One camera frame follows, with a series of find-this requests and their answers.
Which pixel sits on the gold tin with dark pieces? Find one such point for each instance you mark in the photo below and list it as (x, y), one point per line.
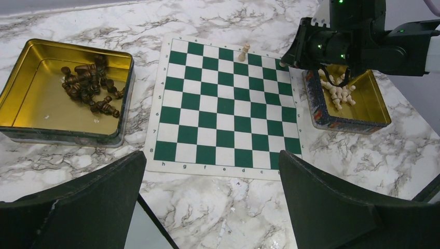
(36, 109)

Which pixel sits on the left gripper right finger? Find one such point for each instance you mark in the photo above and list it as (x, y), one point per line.
(329, 212)

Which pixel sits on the gold tin with light pieces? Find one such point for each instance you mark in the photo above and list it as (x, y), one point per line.
(367, 116)

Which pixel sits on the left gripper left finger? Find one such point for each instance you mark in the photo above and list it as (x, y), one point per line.
(91, 211)

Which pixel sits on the light king chess piece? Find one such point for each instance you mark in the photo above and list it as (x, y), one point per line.
(244, 51)

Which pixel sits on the green white chess board mat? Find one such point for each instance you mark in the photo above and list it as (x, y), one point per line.
(215, 115)

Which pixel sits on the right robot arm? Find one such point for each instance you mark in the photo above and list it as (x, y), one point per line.
(352, 34)

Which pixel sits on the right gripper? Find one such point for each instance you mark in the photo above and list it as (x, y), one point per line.
(314, 46)

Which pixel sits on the pile of light chess pieces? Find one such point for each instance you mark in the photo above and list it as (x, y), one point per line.
(339, 95)

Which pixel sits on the pile of dark chess pieces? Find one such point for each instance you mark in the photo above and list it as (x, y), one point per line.
(91, 86)

